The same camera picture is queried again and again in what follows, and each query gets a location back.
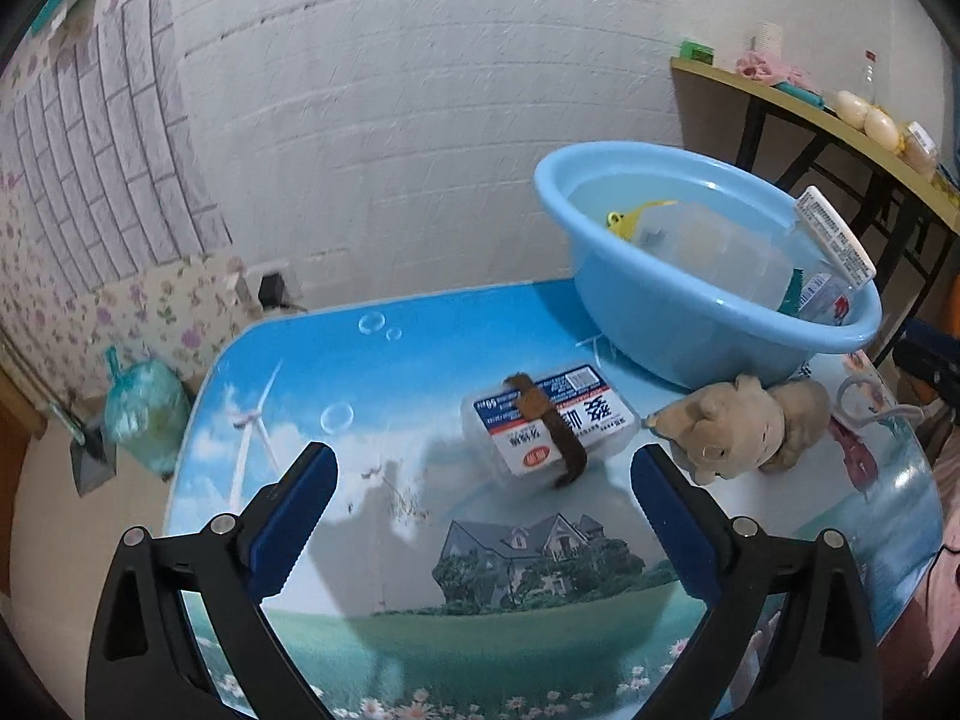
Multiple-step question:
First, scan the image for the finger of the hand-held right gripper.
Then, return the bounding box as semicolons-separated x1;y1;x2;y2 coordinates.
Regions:
896;319;960;402

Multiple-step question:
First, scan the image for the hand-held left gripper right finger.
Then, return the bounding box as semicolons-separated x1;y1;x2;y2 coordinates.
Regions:
630;444;880;720

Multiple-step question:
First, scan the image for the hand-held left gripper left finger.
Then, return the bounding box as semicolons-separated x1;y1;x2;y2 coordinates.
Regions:
84;442;340;720

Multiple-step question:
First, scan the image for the beige plush toy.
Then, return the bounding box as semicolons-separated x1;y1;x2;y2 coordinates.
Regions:
647;373;833;486

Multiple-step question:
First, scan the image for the white red blue packet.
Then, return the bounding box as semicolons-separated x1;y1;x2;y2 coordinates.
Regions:
798;273;857;325

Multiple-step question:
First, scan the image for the brown watch strap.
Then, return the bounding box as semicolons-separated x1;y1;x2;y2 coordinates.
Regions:
504;373;588;490

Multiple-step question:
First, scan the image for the white labelled packet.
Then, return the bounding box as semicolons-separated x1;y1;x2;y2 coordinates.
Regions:
793;185;878;288

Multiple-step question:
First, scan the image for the blue white cotton swab box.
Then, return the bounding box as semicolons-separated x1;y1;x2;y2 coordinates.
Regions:
461;364;641;481

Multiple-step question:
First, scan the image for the light blue plastic basin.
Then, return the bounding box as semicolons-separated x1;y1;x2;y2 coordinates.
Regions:
534;142;883;392

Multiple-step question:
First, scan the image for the clear plastic storage box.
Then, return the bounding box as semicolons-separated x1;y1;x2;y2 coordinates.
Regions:
636;202;797;310

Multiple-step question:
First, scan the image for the yellow knitted item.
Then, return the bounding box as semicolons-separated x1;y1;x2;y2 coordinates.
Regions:
606;199;677;238

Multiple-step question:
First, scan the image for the green trash bag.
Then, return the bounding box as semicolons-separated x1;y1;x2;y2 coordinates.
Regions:
103;347;193;475

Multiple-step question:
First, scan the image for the grey dustpan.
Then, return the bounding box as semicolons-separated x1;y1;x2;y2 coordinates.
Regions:
51;403;118;497

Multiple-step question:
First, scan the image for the packaged food tray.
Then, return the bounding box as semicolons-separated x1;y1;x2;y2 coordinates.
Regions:
899;121;940;174

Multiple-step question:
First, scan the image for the black power adapter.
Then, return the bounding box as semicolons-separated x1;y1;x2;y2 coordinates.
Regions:
257;274;309;313

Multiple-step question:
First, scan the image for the wooden folding table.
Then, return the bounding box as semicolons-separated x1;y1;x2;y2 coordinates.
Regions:
669;56;960;361

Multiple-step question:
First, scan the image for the teal tool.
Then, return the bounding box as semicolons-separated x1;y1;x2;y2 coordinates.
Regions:
775;81;827;110

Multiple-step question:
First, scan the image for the pink cloth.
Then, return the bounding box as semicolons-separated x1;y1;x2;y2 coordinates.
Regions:
735;51;815;88

